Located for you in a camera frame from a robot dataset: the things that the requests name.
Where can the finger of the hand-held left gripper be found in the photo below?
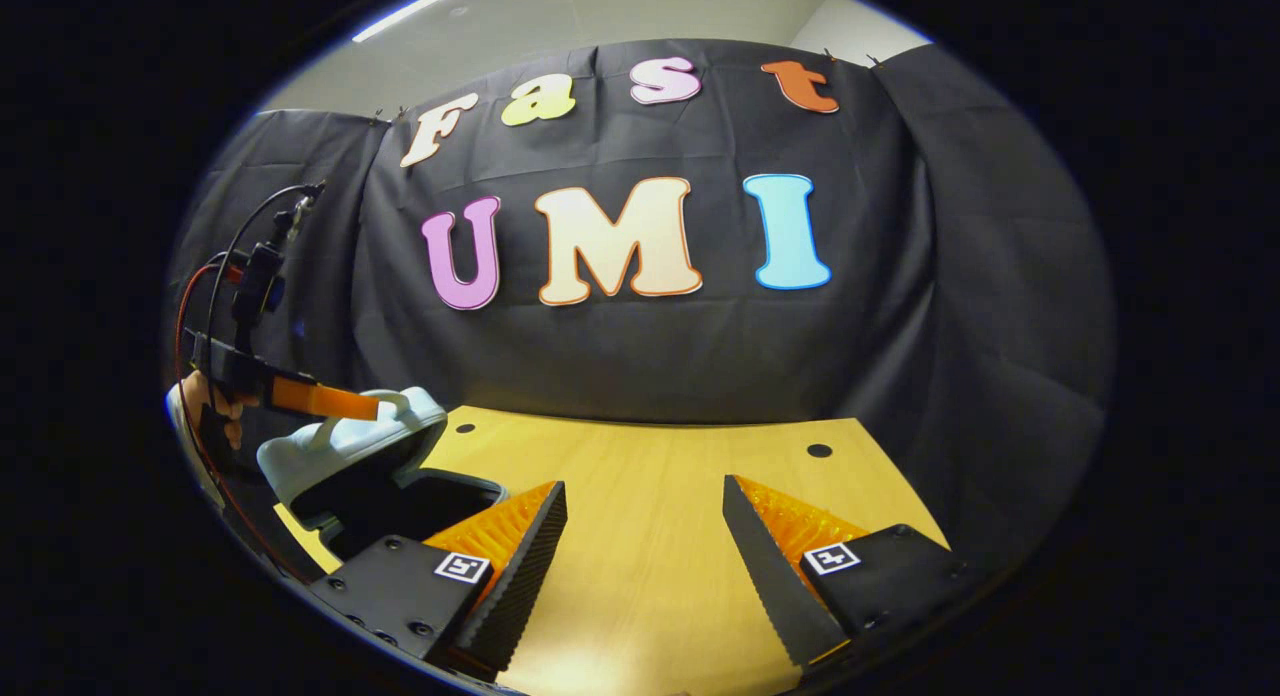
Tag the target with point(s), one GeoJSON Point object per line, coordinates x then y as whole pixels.
{"type": "Point", "coordinates": [330, 401]}

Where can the light blue small suitcase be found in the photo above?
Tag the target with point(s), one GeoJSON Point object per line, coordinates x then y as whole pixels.
{"type": "Point", "coordinates": [340, 446]}

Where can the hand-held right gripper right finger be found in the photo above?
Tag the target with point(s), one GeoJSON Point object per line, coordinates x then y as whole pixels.
{"type": "Point", "coordinates": [775, 586]}

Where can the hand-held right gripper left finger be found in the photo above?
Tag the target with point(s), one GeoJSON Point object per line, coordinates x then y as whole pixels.
{"type": "Point", "coordinates": [520, 586]}

